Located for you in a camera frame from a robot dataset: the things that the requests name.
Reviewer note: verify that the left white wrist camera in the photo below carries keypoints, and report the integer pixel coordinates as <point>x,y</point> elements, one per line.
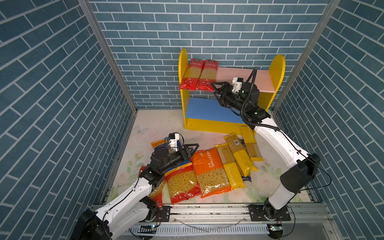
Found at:
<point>173,140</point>

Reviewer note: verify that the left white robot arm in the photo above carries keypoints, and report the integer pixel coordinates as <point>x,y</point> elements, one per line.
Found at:
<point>134,204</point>

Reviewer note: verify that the blue orecchiette pasta bag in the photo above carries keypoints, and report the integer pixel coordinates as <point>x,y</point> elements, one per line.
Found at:
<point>162,148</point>

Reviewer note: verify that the yellow spaghetti pack far right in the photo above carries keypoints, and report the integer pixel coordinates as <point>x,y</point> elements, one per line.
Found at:
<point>251,143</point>

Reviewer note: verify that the red spaghetti pack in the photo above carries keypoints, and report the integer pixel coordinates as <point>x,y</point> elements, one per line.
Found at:
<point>208,76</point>
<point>192,75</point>

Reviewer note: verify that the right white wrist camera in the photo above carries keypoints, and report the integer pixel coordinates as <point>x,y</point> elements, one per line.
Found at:
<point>237,84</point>

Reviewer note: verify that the yellow shelf with coloured boards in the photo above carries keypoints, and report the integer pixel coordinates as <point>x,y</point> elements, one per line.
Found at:
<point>207,115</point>

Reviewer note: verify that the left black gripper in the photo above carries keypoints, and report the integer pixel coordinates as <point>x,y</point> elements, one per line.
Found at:
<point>182,157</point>

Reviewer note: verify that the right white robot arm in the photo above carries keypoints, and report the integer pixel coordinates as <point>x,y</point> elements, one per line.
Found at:
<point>302,167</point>

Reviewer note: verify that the orange Pastatime macaroni bag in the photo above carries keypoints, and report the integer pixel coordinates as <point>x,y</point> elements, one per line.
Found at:
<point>210,173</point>

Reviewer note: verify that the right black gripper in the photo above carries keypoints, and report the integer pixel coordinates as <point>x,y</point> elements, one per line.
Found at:
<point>224,95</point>

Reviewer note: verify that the dark blue spaghetti pack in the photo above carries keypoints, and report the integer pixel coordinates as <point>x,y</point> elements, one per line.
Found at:
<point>244,178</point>

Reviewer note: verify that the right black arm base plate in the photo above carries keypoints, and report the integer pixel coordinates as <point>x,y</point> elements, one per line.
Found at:
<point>261,212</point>

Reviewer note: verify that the yellow spaghetti pack upper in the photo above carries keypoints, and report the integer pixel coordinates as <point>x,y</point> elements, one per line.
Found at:
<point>240,154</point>

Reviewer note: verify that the yellow Pastatime spaghetti pack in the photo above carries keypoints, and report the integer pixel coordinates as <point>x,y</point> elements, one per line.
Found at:
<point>230,166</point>

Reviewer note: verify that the red macaroni bag left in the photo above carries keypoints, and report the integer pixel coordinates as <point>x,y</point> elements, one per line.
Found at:
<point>156,192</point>

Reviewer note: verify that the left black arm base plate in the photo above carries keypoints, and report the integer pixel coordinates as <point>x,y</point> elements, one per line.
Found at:
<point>159,214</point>

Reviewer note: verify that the aluminium mounting rail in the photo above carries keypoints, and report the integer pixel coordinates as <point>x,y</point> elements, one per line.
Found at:
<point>227,214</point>

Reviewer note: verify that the red fusilli bag centre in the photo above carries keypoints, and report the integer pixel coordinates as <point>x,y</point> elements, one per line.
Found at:
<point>182,183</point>

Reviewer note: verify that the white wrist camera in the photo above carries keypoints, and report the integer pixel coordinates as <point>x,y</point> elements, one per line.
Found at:
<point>237,84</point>
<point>173,140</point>

